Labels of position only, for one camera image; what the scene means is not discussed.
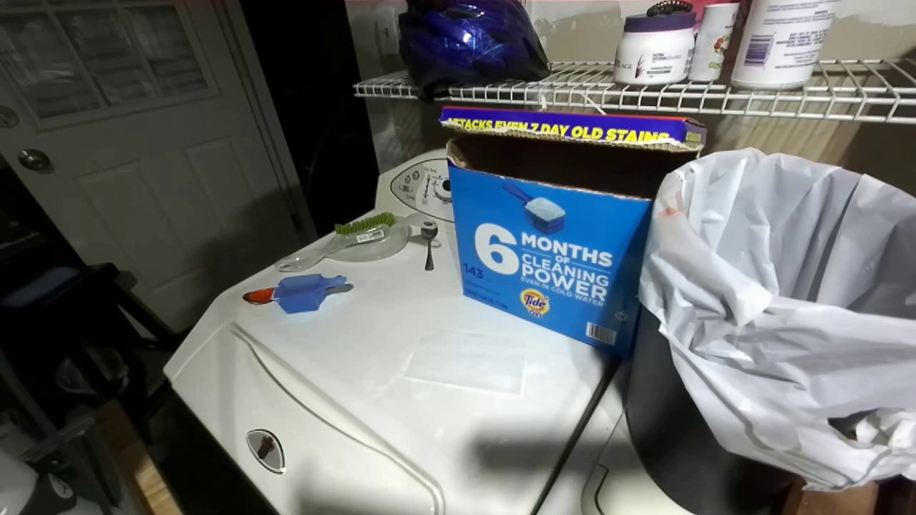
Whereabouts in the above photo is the blue detergent box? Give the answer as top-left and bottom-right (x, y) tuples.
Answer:
(438, 107), (710, 361)

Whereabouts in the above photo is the white jar purple lid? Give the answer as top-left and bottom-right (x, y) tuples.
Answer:
(613, 9), (700, 87)

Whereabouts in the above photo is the white washing machine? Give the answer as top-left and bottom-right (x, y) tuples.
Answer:
(162, 147), (624, 515)

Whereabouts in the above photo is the white wall switch plate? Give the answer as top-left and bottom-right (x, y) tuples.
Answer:
(372, 5), (405, 57)

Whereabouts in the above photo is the black trash can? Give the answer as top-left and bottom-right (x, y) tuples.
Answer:
(613, 304), (806, 515)

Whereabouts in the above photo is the white panel door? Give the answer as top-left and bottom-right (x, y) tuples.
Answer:
(0, 0), (318, 334)

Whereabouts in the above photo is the white bottle pink cap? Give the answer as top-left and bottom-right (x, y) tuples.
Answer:
(687, 0), (741, 84)

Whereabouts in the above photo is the black cluttered cart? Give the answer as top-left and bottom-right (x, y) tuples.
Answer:
(0, 170), (183, 515)

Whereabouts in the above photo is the large white jug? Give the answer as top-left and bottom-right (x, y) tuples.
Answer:
(727, 0), (840, 94)

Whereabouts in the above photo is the white wire shelf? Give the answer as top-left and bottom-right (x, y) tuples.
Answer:
(352, 42), (916, 125)

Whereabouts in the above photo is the round metal door knob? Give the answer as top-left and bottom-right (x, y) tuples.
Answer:
(17, 147), (59, 178)

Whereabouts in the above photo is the trash can with white bag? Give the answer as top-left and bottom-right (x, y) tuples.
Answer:
(637, 147), (916, 494)

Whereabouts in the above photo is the blue bicycle helmet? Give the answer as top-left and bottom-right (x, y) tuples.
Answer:
(396, 0), (555, 94)

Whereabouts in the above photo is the blue plastic scoop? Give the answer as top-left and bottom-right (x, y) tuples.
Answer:
(271, 270), (355, 317)

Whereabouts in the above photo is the clear green plastic scoop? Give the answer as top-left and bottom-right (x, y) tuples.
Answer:
(326, 210), (412, 263)

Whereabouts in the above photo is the wooden board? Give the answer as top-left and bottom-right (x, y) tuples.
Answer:
(96, 399), (187, 515)

